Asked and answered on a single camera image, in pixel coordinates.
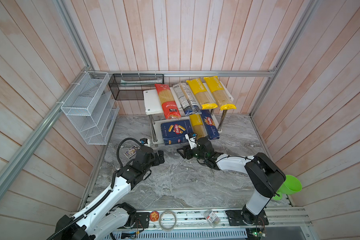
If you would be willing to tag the blue Barilla spaghetti box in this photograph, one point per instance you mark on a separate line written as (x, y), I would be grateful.
(209, 124)

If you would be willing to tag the blue Barilla rigatoni box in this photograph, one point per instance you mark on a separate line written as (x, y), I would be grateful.
(175, 132)

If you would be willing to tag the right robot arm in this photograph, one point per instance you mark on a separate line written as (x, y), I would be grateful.
(265, 176)

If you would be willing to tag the red spaghetti bag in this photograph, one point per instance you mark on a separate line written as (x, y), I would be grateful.
(167, 101)

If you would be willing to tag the green round object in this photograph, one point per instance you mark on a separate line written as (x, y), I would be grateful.
(290, 186)

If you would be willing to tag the clear blue spaghetti bag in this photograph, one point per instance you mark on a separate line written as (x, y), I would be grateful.
(186, 98)

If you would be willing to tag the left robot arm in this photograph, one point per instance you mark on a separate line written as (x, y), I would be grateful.
(104, 214)

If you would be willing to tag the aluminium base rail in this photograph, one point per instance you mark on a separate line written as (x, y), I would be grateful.
(192, 219)

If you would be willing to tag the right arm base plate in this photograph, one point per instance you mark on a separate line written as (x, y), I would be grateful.
(246, 218)

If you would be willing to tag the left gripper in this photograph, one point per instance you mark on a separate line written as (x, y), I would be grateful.
(156, 161)

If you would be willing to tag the small card on floor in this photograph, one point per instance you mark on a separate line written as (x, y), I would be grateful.
(131, 151)

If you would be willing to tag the red round sticker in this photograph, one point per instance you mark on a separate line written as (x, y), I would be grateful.
(154, 216)

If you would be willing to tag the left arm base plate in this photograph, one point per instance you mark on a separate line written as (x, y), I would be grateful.
(139, 220)

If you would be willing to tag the yellow Pastatime spaghetti bag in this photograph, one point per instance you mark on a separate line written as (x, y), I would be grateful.
(201, 94)
(219, 94)
(198, 126)

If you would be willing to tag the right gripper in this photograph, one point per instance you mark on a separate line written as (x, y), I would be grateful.
(187, 149)

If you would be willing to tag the white two-tier shelf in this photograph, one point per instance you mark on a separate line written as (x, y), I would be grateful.
(153, 107)

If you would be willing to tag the white wire mesh organizer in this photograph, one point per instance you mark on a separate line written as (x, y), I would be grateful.
(90, 109)

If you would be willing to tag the black wire mesh basket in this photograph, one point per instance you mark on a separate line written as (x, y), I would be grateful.
(130, 87)

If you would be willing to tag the small clear plastic box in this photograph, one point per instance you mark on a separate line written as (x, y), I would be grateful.
(211, 218)

